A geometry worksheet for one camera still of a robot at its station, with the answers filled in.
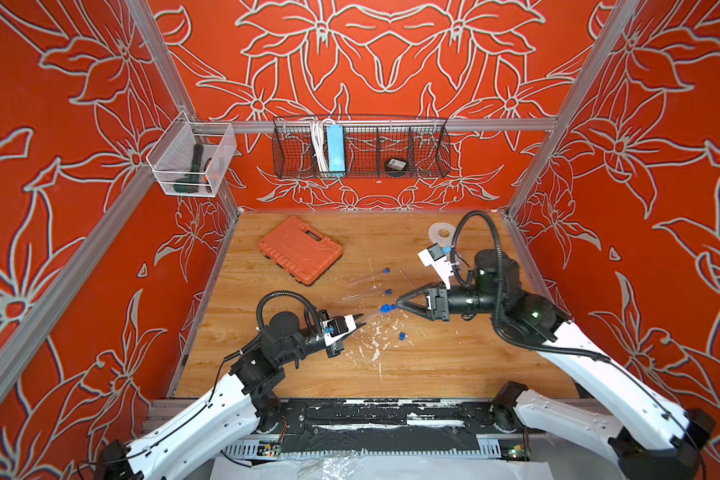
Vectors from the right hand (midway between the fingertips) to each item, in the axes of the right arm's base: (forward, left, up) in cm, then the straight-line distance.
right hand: (399, 307), depth 57 cm
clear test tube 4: (+28, -8, -33) cm, 44 cm away
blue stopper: (+31, -1, -32) cm, 44 cm away
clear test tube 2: (+22, +9, -33) cm, 40 cm away
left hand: (+3, +8, -11) cm, 14 cm away
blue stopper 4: (+8, -4, -33) cm, 34 cm away
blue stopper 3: (+1, +3, -2) cm, 3 cm away
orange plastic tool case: (+35, +30, -27) cm, 54 cm away
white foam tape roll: (+47, -22, -31) cm, 61 cm away
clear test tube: (+27, +8, -33) cm, 44 cm away
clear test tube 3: (+2, +7, -7) cm, 10 cm away
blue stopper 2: (+23, -1, -33) cm, 40 cm away
